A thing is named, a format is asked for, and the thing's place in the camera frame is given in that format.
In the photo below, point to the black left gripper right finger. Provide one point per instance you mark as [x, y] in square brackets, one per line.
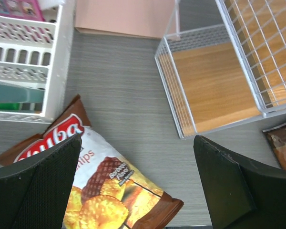
[241, 193]

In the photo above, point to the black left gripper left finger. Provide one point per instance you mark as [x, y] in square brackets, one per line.
[34, 192]

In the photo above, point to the brown Chuba cassava chips bag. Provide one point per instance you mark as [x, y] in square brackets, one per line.
[108, 192]

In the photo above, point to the bottom wooden shelf board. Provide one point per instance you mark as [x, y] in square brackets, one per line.
[207, 88]

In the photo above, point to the wooden shelf board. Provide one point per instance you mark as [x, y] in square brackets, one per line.
[207, 88]
[261, 28]

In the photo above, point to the top wooden shelf board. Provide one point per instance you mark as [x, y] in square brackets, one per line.
[261, 28]

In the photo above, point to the brown Kettle sea salt bag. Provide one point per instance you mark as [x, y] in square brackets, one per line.
[276, 137]

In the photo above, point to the green translucent folder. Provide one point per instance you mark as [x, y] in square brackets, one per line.
[13, 96]

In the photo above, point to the white plastic file organizer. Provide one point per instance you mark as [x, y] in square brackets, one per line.
[36, 54]

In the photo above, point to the pink sticker booklet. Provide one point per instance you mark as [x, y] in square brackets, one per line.
[21, 9]

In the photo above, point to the white paper sheets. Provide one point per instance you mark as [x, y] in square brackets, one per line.
[48, 4]

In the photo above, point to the pink flat board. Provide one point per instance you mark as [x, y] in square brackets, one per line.
[130, 18]

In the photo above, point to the white wire shelf rack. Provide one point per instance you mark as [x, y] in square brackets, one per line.
[213, 35]

